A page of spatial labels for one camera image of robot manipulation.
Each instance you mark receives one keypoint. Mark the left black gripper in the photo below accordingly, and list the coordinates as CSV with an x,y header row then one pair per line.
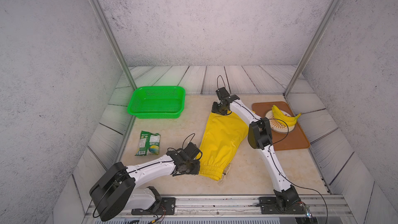
x,y
196,172

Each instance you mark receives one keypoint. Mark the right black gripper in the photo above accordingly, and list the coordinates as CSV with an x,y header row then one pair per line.
x,y
214,109

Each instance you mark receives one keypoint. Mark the yellow shorts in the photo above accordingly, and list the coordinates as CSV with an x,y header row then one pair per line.
x,y
221,140

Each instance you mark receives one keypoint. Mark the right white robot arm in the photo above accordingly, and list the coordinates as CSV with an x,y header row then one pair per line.
x,y
260,138

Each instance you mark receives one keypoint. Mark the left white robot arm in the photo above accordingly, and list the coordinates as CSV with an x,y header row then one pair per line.
x,y
120,188

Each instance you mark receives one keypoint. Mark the green snack packet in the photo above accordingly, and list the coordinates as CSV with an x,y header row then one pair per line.
x,y
149,144

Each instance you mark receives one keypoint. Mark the white patterned plate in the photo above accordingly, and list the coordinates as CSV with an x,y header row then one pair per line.
x,y
277,125

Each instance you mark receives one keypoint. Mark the yellow banana bunch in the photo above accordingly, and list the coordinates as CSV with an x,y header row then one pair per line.
x,y
282,118

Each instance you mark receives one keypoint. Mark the green plastic basket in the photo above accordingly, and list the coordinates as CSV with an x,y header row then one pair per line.
x,y
157,102

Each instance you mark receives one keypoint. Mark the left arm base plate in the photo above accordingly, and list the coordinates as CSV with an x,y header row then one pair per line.
x,y
165,206

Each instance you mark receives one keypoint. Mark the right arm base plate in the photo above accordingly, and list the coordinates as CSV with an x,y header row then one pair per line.
x,y
275,205

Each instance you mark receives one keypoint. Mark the aluminium front rail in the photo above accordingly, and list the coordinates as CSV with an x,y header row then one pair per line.
x,y
254,209

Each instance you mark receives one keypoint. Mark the right aluminium frame post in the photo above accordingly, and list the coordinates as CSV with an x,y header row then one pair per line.
x,y
328,15

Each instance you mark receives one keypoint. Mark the aluminium frame post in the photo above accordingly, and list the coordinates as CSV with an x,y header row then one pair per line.
x,y
112,40
328,15

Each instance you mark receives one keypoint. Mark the left aluminium frame post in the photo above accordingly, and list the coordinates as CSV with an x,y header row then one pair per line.
x,y
112,40

